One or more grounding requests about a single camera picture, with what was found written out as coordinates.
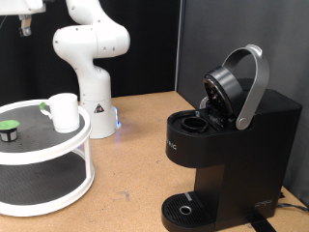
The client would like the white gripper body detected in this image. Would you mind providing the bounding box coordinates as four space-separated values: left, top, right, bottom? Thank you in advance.
0 0 46 16

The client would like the coffee pod with green lid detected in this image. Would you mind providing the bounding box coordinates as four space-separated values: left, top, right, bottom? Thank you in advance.
0 119 21 143

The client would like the white two-tier turntable shelf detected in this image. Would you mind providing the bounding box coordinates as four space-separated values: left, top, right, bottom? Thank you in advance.
0 99 96 218

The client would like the black Keurig coffee machine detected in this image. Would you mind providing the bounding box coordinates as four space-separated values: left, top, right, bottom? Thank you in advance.
160 43 303 232

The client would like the black tape strip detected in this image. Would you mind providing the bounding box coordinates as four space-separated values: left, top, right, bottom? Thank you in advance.
245 214 278 232

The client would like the black machine power cable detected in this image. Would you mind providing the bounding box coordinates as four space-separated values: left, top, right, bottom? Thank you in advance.
276 202 309 214

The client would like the white mug with green tape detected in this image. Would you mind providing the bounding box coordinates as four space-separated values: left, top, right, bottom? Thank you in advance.
39 92 81 134

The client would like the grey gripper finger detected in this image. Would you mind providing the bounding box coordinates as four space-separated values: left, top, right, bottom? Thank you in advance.
18 14 33 37

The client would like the black curtain backdrop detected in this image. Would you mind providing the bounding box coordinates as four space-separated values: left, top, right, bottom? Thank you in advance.
0 0 182 107

